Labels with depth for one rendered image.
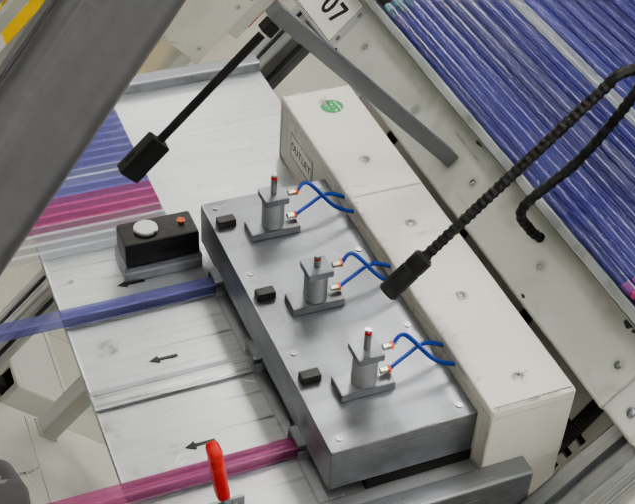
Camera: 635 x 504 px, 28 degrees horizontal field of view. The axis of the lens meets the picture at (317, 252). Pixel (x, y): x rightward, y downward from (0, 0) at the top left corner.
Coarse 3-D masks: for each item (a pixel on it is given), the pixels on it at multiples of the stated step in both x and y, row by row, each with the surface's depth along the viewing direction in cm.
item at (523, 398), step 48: (288, 96) 136; (336, 96) 137; (288, 144) 138; (336, 144) 130; (384, 144) 130; (336, 192) 126; (384, 192) 124; (384, 240) 119; (432, 240) 119; (432, 288) 114; (480, 288) 114; (432, 336) 111; (480, 336) 109; (528, 336) 110; (480, 384) 105; (528, 384) 105; (480, 432) 106; (528, 432) 106
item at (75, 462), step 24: (0, 408) 175; (0, 432) 170; (24, 432) 175; (72, 432) 185; (0, 456) 166; (24, 456) 170; (48, 456) 175; (72, 456) 180; (96, 456) 185; (24, 480) 166; (48, 480) 170; (72, 480) 175; (96, 480) 180
